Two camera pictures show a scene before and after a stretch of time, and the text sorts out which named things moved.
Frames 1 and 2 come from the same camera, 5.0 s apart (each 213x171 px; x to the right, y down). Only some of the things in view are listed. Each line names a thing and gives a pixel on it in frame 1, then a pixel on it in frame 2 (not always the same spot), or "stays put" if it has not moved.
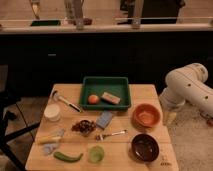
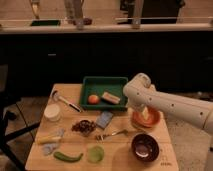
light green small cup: [96, 154] stays put
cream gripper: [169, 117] to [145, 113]
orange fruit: [93, 99] stays put
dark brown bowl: [144, 148] stays put
